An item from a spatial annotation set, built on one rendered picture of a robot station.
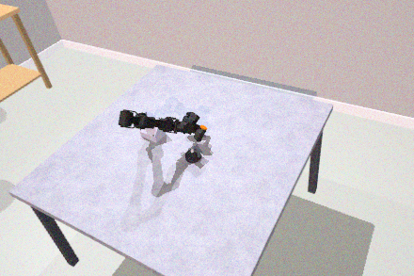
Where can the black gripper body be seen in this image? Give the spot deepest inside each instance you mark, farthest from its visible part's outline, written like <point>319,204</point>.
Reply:
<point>199,133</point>

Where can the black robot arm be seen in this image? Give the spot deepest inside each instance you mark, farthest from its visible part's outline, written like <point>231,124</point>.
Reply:
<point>142,121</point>

